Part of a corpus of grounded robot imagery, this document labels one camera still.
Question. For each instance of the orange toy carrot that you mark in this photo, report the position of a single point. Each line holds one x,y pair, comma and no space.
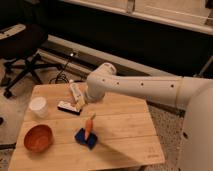
89,126

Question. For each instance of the white paper cup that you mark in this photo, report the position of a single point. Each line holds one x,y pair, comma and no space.
38,105

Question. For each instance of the blue sponge cloth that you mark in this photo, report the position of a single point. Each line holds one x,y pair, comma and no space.
90,142

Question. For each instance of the orange bowl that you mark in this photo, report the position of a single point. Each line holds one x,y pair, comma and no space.
38,139

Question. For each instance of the black whiteboard eraser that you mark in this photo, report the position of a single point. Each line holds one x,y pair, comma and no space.
67,107

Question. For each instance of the black office chair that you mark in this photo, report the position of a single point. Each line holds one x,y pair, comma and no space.
18,46

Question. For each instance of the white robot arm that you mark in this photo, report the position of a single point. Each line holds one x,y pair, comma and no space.
191,94

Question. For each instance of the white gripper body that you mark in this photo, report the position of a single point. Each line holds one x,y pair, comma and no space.
78,95

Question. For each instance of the wooden table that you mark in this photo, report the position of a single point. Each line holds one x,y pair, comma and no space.
123,125

